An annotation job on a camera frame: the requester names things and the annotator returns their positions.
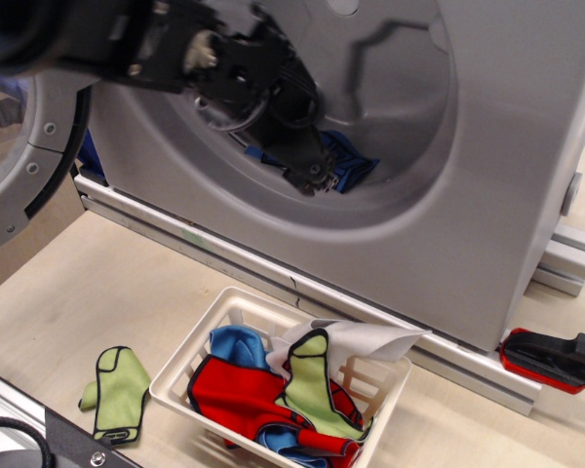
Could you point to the red black clamp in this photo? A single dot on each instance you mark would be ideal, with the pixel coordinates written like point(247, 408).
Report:
point(552, 361)

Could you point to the red felt shirt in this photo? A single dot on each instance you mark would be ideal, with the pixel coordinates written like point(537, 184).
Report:
point(243, 400)

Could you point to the green felt sock in basket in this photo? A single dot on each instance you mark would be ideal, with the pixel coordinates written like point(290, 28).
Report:
point(308, 390)

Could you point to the white felt cloth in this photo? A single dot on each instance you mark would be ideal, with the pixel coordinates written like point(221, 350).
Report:
point(346, 339)

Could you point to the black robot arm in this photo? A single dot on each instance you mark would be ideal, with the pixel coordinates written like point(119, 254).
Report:
point(244, 72)

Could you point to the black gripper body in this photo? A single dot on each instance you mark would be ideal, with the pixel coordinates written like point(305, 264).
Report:
point(307, 163)

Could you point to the black mount plate with cable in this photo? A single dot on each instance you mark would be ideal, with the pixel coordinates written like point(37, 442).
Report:
point(62, 445)

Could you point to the grey toy washing machine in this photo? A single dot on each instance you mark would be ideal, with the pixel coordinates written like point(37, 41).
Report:
point(474, 112)

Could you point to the blue felt jeans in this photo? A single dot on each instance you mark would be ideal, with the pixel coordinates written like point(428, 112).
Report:
point(350, 166)

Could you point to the blue felt cloth in basket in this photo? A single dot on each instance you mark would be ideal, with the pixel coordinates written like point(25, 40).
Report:
point(240, 346)

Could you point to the white plastic laundry basket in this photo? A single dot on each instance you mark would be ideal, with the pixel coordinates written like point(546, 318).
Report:
point(375, 386)

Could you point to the grey round washer door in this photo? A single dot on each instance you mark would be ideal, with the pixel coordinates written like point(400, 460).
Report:
point(43, 123)

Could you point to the aluminium table edge rail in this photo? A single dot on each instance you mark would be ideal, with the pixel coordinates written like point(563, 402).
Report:
point(16, 405)

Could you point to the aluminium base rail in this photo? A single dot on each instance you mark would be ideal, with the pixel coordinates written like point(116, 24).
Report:
point(477, 371)

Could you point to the green felt sock on table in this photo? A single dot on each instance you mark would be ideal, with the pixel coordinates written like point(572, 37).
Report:
point(117, 395)

